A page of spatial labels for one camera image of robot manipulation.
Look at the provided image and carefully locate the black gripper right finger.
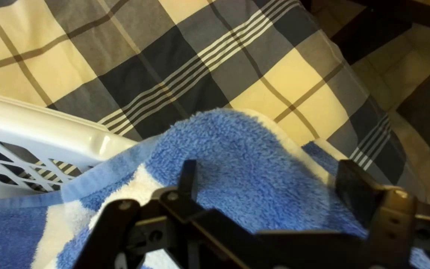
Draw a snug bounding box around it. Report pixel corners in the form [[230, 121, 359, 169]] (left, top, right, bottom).
[[336, 158, 430, 269]]

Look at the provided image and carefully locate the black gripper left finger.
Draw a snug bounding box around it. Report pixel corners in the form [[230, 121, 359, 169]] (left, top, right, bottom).
[[72, 158, 251, 269]]

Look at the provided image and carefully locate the blue white striped towel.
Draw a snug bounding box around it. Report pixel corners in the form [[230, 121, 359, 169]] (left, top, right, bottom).
[[0, 107, 430, 269]]

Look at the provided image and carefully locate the white plastic laundry basket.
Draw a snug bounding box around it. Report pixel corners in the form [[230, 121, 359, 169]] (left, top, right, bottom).
[[0, 92, 141, 203]]

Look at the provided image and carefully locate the plaid comforter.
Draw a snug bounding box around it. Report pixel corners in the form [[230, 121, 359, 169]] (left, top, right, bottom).
[[0, 0, 413, 188]]

